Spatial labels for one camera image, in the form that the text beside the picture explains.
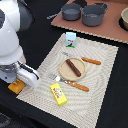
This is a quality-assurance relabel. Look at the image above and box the beige woven placemat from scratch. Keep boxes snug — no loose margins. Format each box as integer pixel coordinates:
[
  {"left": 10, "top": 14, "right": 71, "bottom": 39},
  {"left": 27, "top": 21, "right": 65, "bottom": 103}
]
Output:
[{"left": 17, "top": 34, "right": 118, "bottom": 128}]

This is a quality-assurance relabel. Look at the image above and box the small grey pot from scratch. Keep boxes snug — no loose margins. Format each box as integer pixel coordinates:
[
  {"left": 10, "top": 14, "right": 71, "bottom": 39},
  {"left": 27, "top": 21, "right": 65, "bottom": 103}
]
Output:
[{"left": 61, "top": 3, "right": 81, "bottom": 21}]

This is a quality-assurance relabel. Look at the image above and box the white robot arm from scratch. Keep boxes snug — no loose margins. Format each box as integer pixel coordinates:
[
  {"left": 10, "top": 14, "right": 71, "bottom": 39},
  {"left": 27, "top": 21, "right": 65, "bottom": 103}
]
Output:
[{"left": 0, "top": 0, "right": 40, "bottom": 87}]

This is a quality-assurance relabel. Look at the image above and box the round beige plate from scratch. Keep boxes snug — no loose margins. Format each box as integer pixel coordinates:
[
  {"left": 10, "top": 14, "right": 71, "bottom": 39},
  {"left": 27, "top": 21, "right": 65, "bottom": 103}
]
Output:
[{"left": 59, "top": 57, "right": 87, "bottom": 81}]

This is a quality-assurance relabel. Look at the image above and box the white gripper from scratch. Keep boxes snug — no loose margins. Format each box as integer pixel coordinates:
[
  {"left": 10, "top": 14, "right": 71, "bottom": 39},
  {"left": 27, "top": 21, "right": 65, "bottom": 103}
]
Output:
[{"left": 0, "top": 61, "right": 41, "bottom": 88}]

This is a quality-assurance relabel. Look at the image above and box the wooden handled knife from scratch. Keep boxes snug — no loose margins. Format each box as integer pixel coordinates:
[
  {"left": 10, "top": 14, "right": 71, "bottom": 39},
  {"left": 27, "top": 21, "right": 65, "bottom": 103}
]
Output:
[{"left": 61, "top": 52, "right": 101, "bottom": 65}]

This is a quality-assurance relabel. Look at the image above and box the yellow butter box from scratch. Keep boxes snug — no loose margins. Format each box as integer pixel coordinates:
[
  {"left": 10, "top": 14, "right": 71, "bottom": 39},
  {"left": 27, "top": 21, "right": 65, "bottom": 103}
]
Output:
[{"left": 50, "top": 83, "right": 67, "bottom": 106}]

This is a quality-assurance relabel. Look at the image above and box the wooden handled fork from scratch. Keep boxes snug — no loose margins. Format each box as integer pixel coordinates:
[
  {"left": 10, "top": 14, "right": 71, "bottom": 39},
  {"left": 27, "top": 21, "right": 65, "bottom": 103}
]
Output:
[{"left": 48, "top": 74, "right": 89, "bottom": 92}]

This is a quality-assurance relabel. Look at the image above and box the blue milk carton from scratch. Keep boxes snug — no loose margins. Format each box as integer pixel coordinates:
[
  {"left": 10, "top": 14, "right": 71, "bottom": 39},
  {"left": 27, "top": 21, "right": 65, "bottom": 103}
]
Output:
[{"left": 66, "top": 32, "right": 76, "bottom": 47}]

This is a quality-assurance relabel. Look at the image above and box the beige bowl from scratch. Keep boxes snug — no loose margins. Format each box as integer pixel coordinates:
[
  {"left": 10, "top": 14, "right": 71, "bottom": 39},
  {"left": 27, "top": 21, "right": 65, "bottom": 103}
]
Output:
[{"left": 121, "top": 7, "right": 128, "bottom": 30}]

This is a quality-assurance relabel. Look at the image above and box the orange bread loaf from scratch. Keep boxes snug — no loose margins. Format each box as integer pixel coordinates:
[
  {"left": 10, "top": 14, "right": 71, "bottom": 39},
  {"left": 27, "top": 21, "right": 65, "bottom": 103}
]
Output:
[{"left": 8, "top": 78, "right": 25, "bottom": 94}]

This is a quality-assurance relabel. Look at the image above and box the pink brown board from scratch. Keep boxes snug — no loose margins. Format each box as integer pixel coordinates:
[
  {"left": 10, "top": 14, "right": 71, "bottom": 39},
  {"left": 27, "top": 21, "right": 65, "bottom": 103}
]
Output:
[{"left": 51, "top": 0, "right": 128, "bottom": 43}]

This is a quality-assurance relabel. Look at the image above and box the large grey pot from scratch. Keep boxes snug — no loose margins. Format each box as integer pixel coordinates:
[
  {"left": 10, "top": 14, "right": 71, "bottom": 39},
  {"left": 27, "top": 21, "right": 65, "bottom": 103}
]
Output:
[{"left": 81, "top": 3, "right": 108, "bottom": 27}]

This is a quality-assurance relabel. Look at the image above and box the brown sausage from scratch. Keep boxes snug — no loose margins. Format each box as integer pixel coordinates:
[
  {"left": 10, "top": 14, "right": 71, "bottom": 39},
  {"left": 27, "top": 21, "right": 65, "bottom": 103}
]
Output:
[{"left": 66, "top": 59, "right": 81, "bottom": 77}]

